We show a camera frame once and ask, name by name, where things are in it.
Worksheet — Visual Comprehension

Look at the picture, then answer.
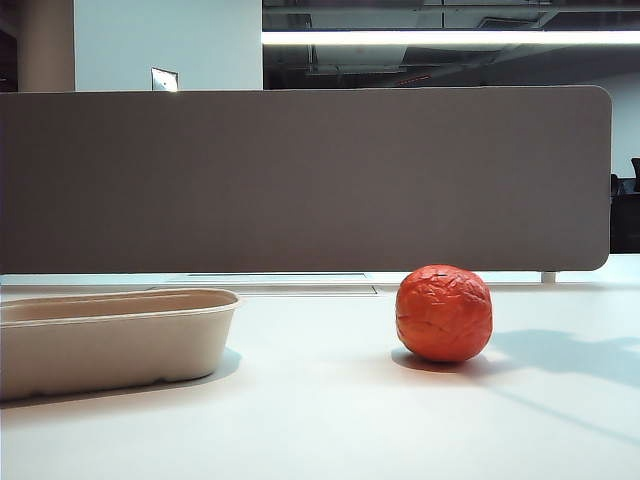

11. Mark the black office chair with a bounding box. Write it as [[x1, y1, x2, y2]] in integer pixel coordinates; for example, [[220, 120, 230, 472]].
[[609, 157, 640, 254]]

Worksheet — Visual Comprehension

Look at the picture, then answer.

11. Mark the large grey-brown desk divider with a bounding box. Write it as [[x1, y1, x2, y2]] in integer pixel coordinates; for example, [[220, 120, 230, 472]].
[[0, 84, 614, 275]]

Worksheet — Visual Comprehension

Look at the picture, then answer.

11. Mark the white wall switch plate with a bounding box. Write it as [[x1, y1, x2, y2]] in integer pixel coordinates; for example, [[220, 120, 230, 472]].
[[150, 66, 180, 93]]

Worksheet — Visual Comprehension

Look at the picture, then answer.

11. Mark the long ceiling light strip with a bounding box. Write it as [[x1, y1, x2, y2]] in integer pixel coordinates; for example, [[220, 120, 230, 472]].
[[261, 29, 640, 47]]

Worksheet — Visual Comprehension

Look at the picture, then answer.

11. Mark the beige paper lunchbox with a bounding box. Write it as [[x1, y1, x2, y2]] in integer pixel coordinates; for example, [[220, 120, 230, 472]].
[[0, 288, 240, 402]]

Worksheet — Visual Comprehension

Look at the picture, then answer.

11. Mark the crinkled orange fruit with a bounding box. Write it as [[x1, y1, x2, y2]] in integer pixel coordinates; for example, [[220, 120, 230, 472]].
[[395, 263, 494, 363]]

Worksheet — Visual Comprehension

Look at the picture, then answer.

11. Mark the beige building column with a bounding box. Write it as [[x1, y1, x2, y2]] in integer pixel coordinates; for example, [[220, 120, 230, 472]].
[[16, 0, 76, 93]]

